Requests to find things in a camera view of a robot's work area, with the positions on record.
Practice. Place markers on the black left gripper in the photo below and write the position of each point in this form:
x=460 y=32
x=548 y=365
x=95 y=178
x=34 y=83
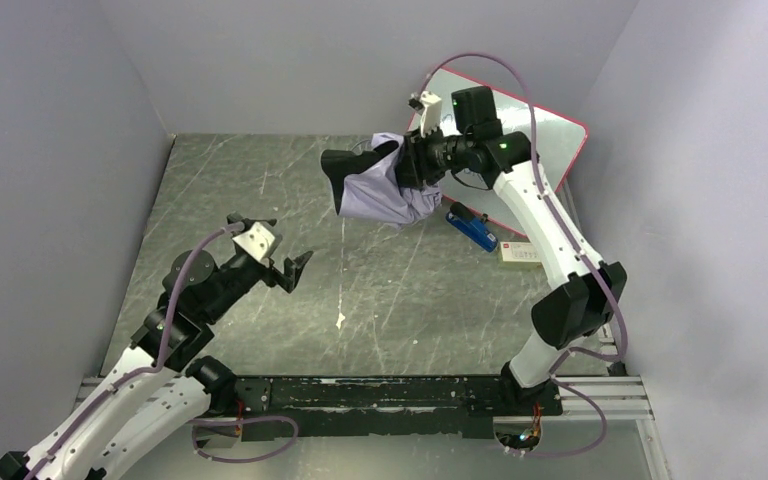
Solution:
x=272 y=273

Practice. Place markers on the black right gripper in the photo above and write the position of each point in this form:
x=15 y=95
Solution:
x=412 y=161

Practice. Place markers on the lilac and black folding umbrella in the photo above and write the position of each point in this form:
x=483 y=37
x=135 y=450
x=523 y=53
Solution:
x=364 y=185

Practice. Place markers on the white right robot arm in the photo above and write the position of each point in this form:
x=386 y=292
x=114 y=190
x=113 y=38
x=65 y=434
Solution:
x=585 y=289

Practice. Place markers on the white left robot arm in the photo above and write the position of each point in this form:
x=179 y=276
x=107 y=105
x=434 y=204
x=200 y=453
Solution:
x=162 y=380

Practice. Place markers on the blue whiteboard eraser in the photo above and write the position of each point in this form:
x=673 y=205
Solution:
x=472 y=226

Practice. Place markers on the white paper box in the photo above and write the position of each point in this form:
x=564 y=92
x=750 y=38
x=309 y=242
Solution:
x=518 y=253

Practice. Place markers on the red framed whiteboard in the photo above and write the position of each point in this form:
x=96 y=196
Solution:
x=559 y=141

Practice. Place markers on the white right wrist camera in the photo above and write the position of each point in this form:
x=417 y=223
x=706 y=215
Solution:
x=429 y=107

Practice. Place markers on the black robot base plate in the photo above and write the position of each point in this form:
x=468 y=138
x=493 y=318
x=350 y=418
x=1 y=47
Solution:
x=467 y=405

